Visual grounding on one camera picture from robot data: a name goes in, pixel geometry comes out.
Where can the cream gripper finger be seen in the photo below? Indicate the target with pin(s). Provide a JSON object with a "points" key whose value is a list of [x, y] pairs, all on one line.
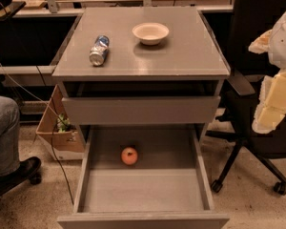
{"points": [[271, 108]]}

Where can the red apple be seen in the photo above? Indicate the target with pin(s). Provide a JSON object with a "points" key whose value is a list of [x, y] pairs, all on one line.
{"points": [[129, 156]]}

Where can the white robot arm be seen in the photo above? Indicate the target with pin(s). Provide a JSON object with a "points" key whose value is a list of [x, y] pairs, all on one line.
{"points": [[273, 42]]}

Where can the grey top drawer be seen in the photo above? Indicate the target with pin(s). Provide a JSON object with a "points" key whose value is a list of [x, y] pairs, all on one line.
{"points": [[140, 110]]}

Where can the grey drawer cabinet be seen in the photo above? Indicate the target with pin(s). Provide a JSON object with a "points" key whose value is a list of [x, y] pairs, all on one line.
{"points": [[185, 63]]}

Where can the open middle drawer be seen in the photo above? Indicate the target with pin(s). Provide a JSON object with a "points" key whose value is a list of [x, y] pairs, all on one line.
{"points": [[167, 187]]}

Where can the black office chair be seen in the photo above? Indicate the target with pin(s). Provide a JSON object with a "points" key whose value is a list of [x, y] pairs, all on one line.
{"points": [[234, 30]]}

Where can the white paper bowl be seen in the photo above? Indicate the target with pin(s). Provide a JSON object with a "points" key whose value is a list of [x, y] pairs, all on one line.
{"points": [[150, 33]]}

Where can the crushed silver blue can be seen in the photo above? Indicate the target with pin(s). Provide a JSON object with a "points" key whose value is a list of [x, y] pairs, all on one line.
{"points": [[99, 51]]}

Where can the green item in box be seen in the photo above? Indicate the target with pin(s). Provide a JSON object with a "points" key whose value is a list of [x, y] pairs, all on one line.
{"points": [[62, 124]]}

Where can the cardboard box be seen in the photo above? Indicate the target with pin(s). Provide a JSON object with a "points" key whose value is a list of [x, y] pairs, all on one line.
{"points": [[62, 145]]}

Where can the black shoe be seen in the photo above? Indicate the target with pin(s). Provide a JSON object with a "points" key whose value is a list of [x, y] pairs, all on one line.
{"points": [[28, 170]]}

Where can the person leg in jeans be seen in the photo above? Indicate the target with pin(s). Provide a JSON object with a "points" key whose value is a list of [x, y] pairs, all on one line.
{"points": [[9, 133]]}

